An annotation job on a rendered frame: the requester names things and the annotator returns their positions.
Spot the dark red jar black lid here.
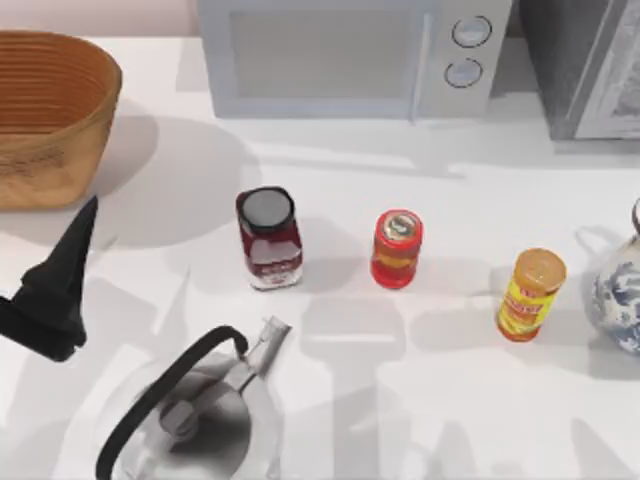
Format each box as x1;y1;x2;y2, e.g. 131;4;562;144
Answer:
235;186;305;292

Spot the red can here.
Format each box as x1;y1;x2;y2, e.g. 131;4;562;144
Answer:
370;208;426;290

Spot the pale microwave oven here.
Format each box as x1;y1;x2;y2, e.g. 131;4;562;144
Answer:
195;0;514;125

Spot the orange and yellow can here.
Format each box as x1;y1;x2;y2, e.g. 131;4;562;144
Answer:
495;247;568;343

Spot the round microwave knob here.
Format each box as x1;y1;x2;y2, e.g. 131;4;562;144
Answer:
451;14;494;48
443;57;485;90

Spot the woven brown basket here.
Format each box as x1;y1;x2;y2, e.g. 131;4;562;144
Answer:
0;30;124;211

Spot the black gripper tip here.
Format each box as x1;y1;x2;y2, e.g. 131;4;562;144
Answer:
0;195;100;363

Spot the blue and white vase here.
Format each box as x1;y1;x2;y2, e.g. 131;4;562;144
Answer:
575;197;640;357

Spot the pale microwave door handle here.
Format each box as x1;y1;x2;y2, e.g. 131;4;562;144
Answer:
410;12;432;125

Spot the silver kettle black handle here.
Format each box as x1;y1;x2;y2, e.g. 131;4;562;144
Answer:
94;314;294;480

